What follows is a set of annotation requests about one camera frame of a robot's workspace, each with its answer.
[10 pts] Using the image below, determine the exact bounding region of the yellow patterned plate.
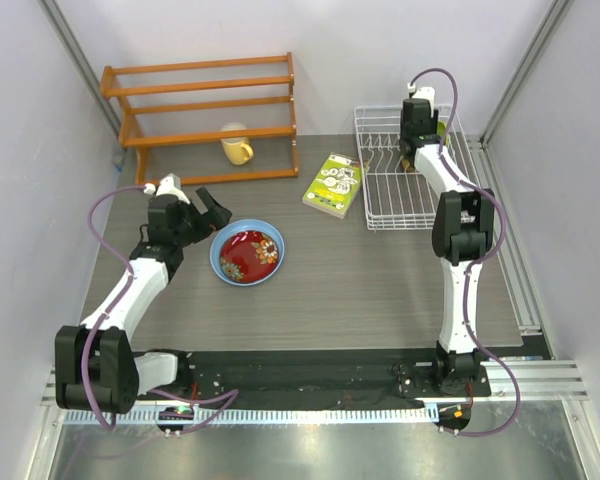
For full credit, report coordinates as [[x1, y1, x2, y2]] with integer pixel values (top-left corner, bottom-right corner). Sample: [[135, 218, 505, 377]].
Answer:
[[400, 156, 416, 173]]

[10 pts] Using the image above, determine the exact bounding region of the light blue plate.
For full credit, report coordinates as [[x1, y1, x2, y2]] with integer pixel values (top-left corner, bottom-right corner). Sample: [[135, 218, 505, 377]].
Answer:
[[209, 219, 285, 287]]

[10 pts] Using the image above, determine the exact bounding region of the red floral plate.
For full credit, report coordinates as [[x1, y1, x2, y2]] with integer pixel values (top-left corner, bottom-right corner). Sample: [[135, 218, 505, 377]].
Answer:
[[219, 230, 280, 284]]

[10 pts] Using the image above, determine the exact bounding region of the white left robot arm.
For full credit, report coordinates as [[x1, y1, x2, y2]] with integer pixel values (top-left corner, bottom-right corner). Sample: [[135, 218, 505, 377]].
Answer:
[[54, 177, 231, 418]]

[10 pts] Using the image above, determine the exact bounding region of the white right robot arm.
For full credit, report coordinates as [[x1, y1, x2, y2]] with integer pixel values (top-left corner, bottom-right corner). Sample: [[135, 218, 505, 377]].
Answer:
[[399, 95, 494, 395]]

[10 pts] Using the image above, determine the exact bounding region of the orange wooden shelf rack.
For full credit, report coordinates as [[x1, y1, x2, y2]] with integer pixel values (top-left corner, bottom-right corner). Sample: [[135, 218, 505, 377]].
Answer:
[[99, 52, 299, 186]]

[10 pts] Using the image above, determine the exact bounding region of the lime green plate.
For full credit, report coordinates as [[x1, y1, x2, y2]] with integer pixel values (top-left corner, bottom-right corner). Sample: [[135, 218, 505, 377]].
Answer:
[[437, 121, 451, 147]]

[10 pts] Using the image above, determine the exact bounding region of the yellow mug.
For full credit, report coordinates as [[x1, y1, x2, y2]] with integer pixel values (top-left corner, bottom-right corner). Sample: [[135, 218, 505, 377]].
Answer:
[[221, 122, 254, 166]]

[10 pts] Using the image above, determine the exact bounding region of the green book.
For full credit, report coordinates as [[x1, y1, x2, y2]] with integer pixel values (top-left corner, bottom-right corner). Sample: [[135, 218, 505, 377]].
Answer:
[[302, 153, 363, 219]]

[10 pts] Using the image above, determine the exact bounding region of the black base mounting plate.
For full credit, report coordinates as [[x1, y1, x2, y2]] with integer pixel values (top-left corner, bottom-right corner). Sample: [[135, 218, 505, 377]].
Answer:
[[163, 348, 491, 411]]

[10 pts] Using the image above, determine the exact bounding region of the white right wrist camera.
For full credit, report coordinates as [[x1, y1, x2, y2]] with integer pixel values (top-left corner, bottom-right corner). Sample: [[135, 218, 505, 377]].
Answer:
[[407, 83, 436, 110]]

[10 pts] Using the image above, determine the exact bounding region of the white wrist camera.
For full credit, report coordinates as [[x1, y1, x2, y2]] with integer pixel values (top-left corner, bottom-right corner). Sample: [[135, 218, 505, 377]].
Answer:
[[143, 173, 191, 204], [407, 83, 436, 110]]

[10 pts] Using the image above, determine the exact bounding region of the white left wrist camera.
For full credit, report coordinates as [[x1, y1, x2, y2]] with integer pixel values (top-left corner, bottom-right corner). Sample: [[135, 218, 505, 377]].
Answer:
[[143, 173, 191, 204]]

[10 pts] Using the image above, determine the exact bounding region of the white wire dish rack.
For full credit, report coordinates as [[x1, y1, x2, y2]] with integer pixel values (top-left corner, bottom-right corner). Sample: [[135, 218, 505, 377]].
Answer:
[[354, 104, 479, 230]]

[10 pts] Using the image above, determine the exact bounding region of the slotted cable duct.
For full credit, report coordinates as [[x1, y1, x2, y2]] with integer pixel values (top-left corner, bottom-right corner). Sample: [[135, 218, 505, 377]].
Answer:
[[64, 405, 441, 426]]

